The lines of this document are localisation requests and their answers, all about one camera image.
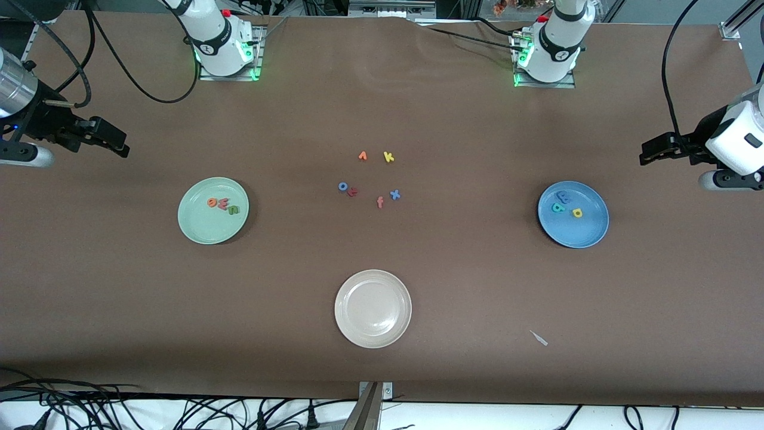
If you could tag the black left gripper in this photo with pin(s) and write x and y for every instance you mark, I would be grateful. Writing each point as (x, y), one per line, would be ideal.
(700, 136)

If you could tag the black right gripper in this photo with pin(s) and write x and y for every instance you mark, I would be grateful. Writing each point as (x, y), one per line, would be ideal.
(43, 121)

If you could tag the blue foam letter m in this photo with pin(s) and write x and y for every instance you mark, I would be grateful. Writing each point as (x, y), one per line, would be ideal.
(563, 196)

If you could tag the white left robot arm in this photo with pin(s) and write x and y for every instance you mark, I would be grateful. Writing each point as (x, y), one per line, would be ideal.
(558, 48)

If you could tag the blue plate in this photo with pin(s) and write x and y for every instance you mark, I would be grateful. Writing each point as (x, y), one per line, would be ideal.
(582, 236)

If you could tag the light green plate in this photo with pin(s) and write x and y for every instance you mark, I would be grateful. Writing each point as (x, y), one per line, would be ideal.
(206, 230)

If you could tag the small white paper scrap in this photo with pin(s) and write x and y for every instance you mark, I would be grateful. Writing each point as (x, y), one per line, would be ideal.
(539, 338)

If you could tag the brown paper table cover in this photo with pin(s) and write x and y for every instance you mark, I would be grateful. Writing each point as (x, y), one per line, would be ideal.
(382, 89)

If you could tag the beige plate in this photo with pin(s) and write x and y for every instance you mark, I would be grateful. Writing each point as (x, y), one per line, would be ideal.
(373, 309)

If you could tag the aluminium frame profile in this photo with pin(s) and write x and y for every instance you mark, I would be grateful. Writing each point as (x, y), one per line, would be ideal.
(48, 16)
(731, 30)

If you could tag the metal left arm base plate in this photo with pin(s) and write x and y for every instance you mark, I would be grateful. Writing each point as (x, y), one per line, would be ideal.
(519, 82)

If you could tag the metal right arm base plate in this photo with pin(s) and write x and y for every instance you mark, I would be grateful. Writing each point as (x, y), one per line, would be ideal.
(258, 60)

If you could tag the silver metal frame piece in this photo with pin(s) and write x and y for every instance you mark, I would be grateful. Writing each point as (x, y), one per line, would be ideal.
(388, 9)

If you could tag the metal camera pole bracket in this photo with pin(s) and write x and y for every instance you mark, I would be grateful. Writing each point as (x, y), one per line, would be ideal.
(365, 412)

